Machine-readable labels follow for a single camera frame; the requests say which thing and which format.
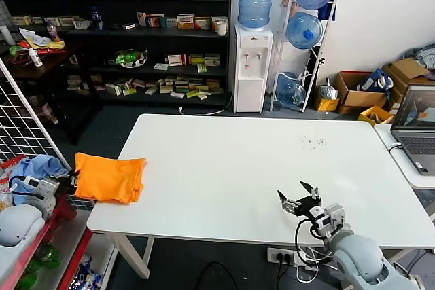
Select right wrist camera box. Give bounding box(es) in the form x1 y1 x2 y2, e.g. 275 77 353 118
314 203 345 235

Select open brown cardboard box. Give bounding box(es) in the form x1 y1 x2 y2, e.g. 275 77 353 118
335 71 389 115

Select red white medicine box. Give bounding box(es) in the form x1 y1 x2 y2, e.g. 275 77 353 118
167 53 188 67

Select white water dispenser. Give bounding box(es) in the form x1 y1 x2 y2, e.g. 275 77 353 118
233 24 274 114

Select blue fabric bag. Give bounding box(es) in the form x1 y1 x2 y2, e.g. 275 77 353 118
359 68 395 94

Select white metal jug rack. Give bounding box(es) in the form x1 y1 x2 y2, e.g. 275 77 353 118
269 0 339 114

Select green plastic bottle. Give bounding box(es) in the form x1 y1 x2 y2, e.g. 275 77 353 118
16 262 43 290
35 243 63 268

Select white power strip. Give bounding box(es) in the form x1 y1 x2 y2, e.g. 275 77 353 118
266 247 295 264

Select stacked pale medicine boxes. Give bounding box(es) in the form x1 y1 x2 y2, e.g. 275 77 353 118
67 75 84 92

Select blue white plastic package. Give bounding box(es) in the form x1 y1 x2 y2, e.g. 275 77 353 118
67 253 103 290

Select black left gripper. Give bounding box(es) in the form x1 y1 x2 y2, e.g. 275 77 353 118
56 168 82 198

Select red white snack bag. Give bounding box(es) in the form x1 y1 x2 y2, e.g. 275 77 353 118
0 156 27 182

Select white cable with plug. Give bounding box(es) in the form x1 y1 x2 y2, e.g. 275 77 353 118
178 92 235 116

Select dark blue hanging cloth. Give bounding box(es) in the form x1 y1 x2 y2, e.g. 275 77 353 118
317 0 338 22

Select small yellow carton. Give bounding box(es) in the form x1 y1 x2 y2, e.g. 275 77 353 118
315 96 341 112

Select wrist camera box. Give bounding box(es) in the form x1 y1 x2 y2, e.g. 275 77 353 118
314 203 345 235
24 175 59 200

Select large white table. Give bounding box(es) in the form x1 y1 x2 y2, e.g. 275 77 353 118
86 113 435 279

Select white paper roll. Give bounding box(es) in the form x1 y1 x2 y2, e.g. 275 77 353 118
0 24 16 46

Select white green medicine box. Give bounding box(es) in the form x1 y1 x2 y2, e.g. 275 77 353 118
106 81 122 97

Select bowl with green fruit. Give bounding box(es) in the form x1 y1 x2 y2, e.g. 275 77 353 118
107 48 150 69

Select white wire grid panel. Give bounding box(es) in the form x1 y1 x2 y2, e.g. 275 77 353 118
0 54 96 210

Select silver foil bag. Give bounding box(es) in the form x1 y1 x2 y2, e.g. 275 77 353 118
318 78 340 101

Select tan cardboard box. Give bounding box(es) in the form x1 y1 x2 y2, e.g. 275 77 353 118
383 58 431 101

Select blue drink bottle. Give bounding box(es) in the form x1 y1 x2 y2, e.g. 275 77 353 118
90 5 104 31

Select grey open laptop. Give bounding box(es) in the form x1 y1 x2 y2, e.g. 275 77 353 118
390 84 435 177

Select orange t-shirt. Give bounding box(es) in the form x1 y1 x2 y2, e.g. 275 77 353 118
73 152 147 205

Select small white plastic bottle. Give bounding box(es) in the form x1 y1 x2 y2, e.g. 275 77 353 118
29 48 44 67

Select purple drink bottle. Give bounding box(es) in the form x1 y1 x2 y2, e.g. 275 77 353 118
46 19 62 42

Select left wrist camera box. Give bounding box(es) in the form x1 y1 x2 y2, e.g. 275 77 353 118
24 175 59 200

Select yellow open box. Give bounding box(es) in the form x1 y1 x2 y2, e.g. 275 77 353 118
358 105 395 126

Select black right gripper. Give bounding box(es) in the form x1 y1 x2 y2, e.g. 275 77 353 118
277 181 323 219

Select pile of patterned clothes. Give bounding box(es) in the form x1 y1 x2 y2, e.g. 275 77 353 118
403 43 435 71

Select small white side table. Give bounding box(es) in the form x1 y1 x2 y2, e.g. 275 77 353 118
375 123 435 190

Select black shelf unit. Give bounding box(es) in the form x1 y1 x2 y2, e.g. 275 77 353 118
0 0 234 107

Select orange green medicine box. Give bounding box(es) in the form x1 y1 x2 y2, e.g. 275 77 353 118
194 17 213 31

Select crumpled light blue cloth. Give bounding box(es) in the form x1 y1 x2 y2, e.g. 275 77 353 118
8 153 71 196

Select white plug adapter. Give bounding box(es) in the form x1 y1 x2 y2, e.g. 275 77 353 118
292 251 308 268

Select yellow white medicine box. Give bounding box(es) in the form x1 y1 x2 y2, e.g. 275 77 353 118
176 14 196 30

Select dark wooden table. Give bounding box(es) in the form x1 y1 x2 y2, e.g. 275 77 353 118
0 41 104 145

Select red metal shelf rack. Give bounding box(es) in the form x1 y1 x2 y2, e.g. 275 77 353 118
0 177 96 290

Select yellow white paper pile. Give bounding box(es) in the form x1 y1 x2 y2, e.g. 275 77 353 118
18 27 67 54

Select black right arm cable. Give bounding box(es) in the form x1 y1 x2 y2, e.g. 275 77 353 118
294 218 332 266

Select black clamp stand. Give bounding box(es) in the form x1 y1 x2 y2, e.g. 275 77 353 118
310 46 327 84

